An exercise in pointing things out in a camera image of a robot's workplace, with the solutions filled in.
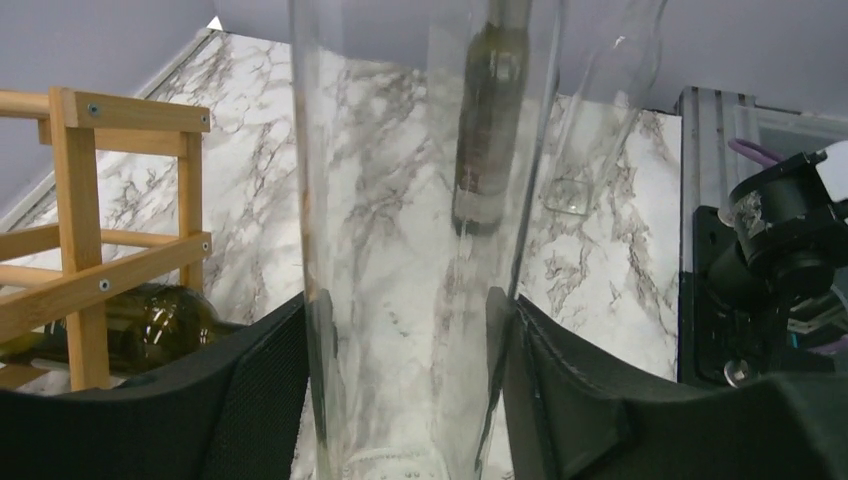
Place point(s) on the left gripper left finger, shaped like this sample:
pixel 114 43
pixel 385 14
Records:
pixel 229 411

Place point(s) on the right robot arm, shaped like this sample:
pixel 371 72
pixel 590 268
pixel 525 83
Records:
pixel 764 279

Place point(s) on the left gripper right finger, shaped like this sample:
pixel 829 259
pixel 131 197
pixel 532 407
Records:
pixel 575 411

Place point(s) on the wooden lattice wine rack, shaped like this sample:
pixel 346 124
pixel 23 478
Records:
pixel 69 269

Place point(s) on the tall clear glass bottle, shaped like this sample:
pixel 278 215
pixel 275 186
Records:
pixel 403 357

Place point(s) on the green wine bottle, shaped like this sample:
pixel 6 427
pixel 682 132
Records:
pixel 495 77
pixel 148 326

